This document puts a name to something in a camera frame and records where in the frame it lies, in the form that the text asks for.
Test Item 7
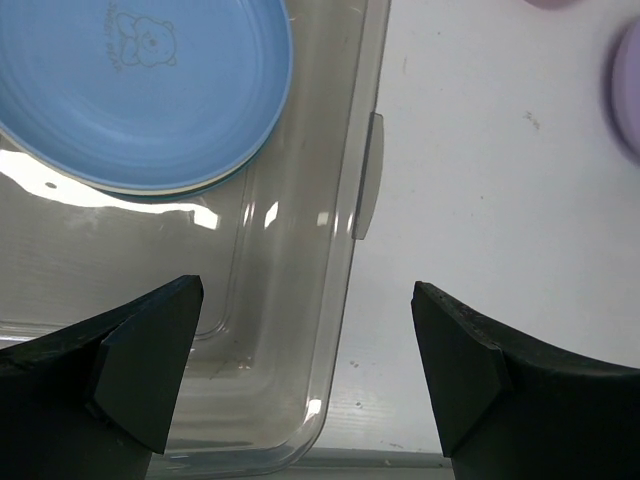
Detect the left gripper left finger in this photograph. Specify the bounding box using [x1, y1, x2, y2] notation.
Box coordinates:
[1, 275, 203, 480]

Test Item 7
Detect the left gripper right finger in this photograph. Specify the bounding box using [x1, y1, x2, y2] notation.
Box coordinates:
[411, 282, 639, 479]

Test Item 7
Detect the blue plastic plate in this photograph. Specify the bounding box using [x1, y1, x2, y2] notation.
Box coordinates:
[1, 1, 293, 190]

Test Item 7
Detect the purple plate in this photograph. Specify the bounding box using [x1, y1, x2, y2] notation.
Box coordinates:
[602, 15, 639, 165]

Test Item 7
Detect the cream plastic plate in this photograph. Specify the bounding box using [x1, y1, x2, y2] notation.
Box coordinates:
[1, 132, 252, 202]

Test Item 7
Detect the clear plastic bin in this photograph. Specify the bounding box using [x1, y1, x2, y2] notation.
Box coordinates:
[1, 1, 390, 479]

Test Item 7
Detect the aluminium front rail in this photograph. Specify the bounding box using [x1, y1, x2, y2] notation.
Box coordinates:
[149, 447, 454, 480]

